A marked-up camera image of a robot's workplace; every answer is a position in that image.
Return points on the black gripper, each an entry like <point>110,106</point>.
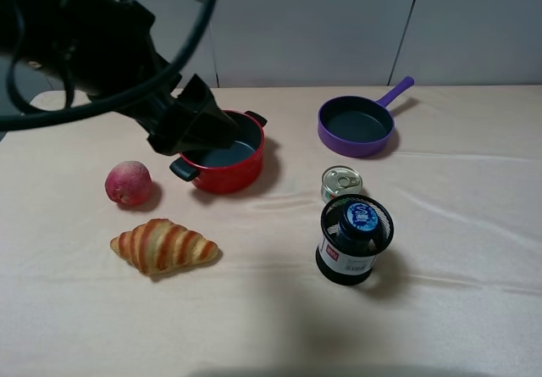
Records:
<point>102,51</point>

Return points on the small blue labelled jar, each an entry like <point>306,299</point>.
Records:
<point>359,224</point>

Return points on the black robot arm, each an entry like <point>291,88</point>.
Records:
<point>13,48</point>

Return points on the red cooking pot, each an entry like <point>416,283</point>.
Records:
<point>222,171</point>

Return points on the red peach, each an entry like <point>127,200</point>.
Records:
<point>129,183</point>

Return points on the striped croissant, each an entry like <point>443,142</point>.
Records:
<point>161,246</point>

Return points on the purple frying pan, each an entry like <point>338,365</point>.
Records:
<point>359,127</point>

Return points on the small tin can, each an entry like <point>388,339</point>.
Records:
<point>340,180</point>

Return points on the black mesh pen cup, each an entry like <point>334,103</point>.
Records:
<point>339,264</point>

